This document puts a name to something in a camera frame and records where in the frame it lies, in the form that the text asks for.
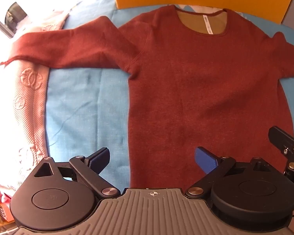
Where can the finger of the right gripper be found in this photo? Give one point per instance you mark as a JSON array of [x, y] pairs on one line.
[[281, 140]]

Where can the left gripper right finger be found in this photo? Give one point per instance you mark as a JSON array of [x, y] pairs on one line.
[[214, 168]]

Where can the pink embroidered blanket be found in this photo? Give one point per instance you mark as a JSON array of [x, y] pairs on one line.
[[24, 145]]

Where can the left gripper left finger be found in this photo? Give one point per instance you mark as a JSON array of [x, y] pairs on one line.
[[88, 171]]

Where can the dark red knit sweater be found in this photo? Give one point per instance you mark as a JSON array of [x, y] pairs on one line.
[[187, 88]]

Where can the light blue bed sheet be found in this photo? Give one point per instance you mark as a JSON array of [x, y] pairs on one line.
[[87, 109]]

